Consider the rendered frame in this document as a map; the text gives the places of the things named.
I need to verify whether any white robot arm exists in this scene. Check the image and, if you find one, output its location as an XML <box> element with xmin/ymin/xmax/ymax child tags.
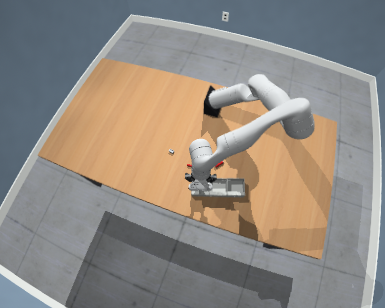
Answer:
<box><xmin>189</xmin><ymin>74</ymin><xmax>315</xmax><ymax>191</ymax></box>

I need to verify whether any white three-compartment bin rack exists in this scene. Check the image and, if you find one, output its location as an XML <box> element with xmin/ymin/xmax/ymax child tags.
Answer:
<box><xmin>191</xmin><ymin>178</ymin><xmax>245</xmax><ymax>198</ymax></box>

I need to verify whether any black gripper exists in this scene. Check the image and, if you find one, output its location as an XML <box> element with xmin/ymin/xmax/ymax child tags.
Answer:
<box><xmin>185</xmin><ymin>172</ymin><xmax>217</xmax><ymax>183</ymax></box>

